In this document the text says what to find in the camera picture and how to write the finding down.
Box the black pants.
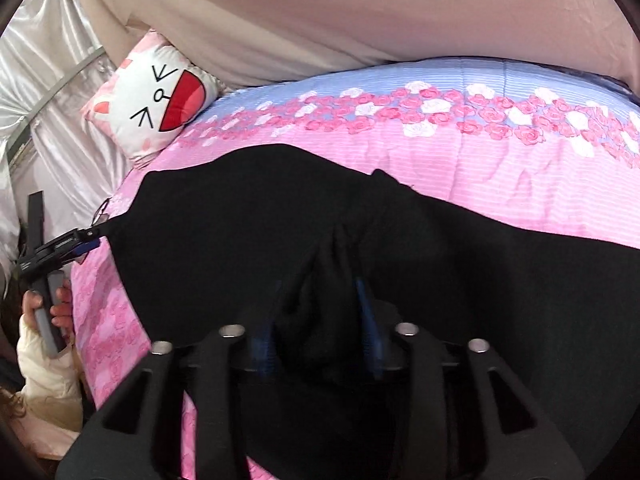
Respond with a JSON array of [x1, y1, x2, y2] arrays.
[[106, 144, 639, 479]]

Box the beige quilt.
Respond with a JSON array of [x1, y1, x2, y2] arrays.
[[79, 0, 639, 88]]

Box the pink rose bedsheet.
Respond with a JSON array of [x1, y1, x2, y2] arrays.
[[69, 56, 640, 480]]

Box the person's left hand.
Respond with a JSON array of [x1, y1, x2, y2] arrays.
[[22, 278, 75, 341]]

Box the cartoon face pillow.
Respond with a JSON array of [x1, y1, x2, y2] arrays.
[[81, 29, 224, 168]]

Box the cream sleeve forearm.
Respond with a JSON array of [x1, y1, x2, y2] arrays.
[[16, 316, 84, 432]]

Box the silver satin curtain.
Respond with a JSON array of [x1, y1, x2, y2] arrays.
[[0, 0, 132, 271]]

